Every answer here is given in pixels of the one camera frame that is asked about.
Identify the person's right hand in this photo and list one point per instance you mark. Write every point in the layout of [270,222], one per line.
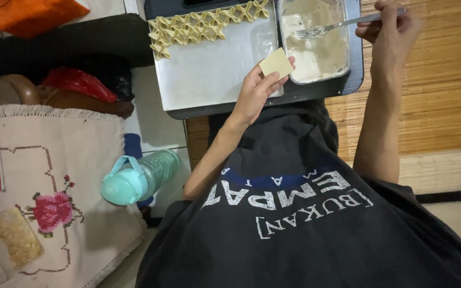
[394,40]

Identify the person's left hand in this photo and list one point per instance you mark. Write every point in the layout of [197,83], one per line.
[254,96]

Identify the person's right fingers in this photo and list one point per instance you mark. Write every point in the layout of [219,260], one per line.
[378,22]

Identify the metal fork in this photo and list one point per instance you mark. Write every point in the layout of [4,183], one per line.
[344,22]

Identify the square pale dough wrapper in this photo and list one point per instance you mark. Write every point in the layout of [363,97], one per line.
[276,63]

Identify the clear container of creamy filling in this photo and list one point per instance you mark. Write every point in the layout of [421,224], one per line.
[322,56]

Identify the black low table tray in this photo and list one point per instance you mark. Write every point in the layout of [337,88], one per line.
[326,90]

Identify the woven bamboo mat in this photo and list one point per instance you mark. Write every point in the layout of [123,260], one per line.
[442,80]

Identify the rectangular metal baking tray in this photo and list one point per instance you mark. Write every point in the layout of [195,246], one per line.
[206,76]

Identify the rows of folded dough pieces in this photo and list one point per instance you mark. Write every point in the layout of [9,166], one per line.
[190,28]

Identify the person's dark printed shirt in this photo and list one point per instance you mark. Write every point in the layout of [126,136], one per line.
[314,240]

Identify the teal plastic water bottle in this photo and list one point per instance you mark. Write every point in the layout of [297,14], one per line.
[134,180]

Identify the red plastic bag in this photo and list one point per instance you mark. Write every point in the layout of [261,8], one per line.
[78,84]

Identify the brown wooden furniture piece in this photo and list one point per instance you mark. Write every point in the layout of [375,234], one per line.
[74,104]

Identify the black cushion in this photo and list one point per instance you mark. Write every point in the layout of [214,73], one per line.
[62,44]

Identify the cream embroidered flower cloth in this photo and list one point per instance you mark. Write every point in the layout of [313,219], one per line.
[74,160]

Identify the orange cloth bag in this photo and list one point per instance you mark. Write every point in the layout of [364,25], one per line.
[30,14]

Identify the clear container of yellow crumbs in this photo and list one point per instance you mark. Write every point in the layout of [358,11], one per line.
[10,240]

